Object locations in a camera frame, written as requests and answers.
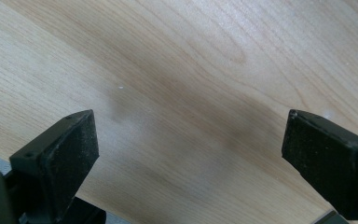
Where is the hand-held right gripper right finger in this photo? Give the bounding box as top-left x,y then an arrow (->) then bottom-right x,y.
281,108 -> 358,221

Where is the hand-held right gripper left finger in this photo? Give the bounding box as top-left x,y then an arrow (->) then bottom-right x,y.
8,109 -> 100,223

